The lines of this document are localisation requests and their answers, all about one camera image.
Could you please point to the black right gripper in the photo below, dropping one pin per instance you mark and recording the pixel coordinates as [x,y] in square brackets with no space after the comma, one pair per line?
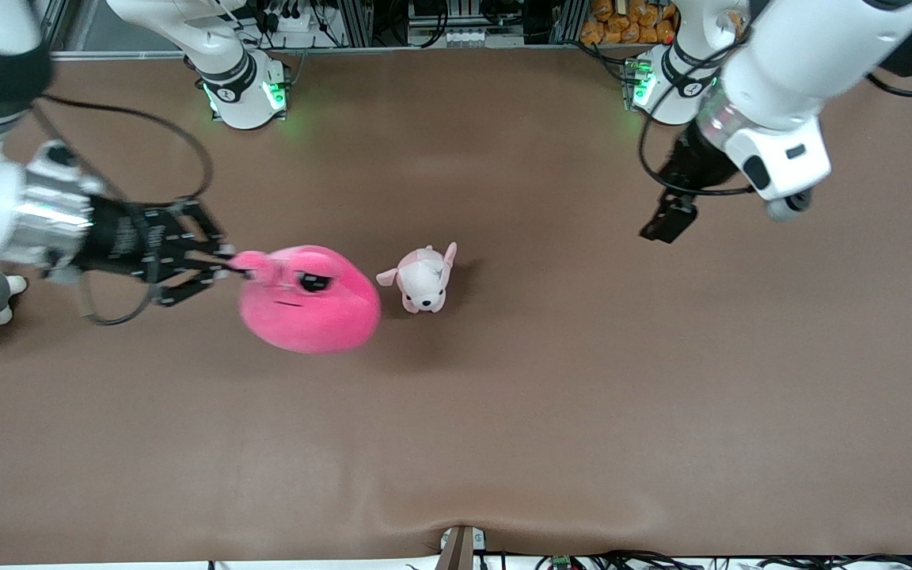
[117,239]

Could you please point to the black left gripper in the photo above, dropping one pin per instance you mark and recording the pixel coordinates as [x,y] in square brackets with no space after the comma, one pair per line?
[691,166]

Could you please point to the bright pink round plush toy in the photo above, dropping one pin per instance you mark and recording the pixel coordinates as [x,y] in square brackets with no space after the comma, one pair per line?
[305,317]

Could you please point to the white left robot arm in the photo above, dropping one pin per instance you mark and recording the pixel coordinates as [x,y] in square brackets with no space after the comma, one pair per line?
[780,71]

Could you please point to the brown table mat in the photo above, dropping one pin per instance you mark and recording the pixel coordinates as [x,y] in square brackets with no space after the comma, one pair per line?
[583,356]

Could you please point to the orange snack packets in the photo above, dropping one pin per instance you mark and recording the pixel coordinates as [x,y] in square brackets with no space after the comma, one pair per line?
[630,24]

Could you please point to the pale pink plush dog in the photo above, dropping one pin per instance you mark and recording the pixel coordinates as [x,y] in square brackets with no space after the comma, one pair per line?
[424,281]

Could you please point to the white power strip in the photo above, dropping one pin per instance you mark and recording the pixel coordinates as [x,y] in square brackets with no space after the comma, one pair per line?
[290,20]

